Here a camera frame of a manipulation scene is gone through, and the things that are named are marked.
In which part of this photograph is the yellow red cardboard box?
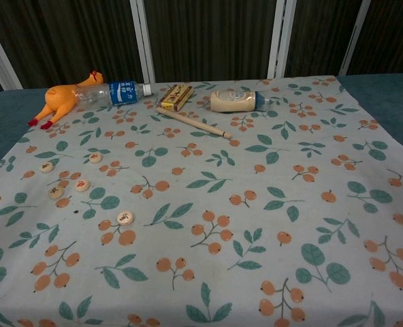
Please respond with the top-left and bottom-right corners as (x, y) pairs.
(157, 83), (195, 112)

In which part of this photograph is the cream mayonnaise squeeze bottle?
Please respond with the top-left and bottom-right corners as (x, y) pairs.
(210, 89), (274, 113)

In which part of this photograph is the orange rubber chicken toy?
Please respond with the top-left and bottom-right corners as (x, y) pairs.
(27, 70), (106, 130)

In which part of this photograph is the floral fruit print tablecloth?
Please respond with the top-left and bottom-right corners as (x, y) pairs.
(0, 75), (403, 327)

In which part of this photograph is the wooden drumstick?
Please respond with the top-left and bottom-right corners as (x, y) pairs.
(156, 106), (231, 139)

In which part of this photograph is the clear bottle blue label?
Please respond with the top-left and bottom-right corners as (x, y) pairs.
(74, 80), (153, 110)

